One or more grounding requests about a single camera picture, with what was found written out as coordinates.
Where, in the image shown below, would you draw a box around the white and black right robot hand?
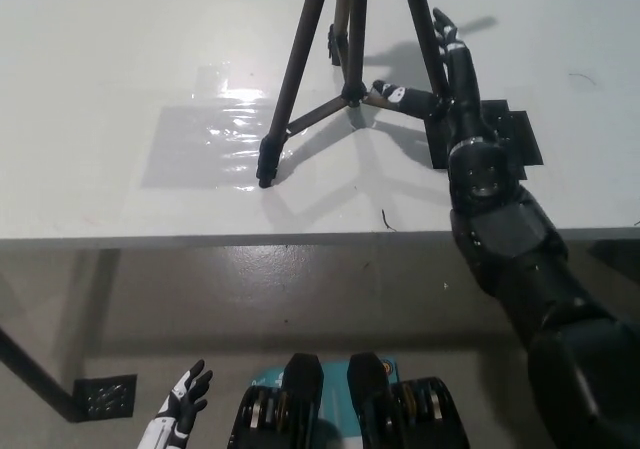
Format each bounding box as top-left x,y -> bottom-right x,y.
372,7 -> 501,153

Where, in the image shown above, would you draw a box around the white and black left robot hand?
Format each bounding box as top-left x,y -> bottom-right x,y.
139,358 -> 215,449

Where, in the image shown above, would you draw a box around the bronze and black camera tripod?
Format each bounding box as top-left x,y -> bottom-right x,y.
255,0 -> 451,190

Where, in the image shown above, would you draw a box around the black robot feet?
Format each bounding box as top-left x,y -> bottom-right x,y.
227,352 -> 471,449

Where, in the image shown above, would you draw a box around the black metal table leg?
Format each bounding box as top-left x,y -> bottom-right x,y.
0,322 -> 82,424

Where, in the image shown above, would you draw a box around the black tape patch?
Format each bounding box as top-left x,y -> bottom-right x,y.
424,98 -> 545,171

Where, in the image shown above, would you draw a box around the black perforated floor plate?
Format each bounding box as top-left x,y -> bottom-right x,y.
73,373 -> 139,420

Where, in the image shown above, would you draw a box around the clear plastic sheet on table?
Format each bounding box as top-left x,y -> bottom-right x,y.
138,62 -> 301,194

